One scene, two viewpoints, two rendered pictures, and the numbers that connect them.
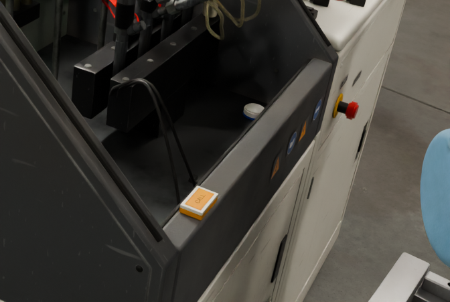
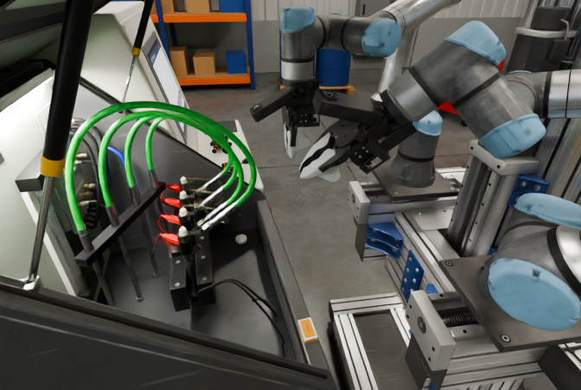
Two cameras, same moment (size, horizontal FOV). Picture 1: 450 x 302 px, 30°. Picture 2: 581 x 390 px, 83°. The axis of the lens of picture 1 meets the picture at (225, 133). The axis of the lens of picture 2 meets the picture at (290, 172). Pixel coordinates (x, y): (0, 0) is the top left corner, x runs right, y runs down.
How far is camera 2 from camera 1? 0.58 m
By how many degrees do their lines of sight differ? 29
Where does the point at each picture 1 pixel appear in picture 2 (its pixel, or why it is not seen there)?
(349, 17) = not seen: hidden behind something
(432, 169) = (511, 287)
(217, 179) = (296, 306)
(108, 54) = (179, 267)
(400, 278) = (427, 309)
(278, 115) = (277, 245)
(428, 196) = (509, 299)
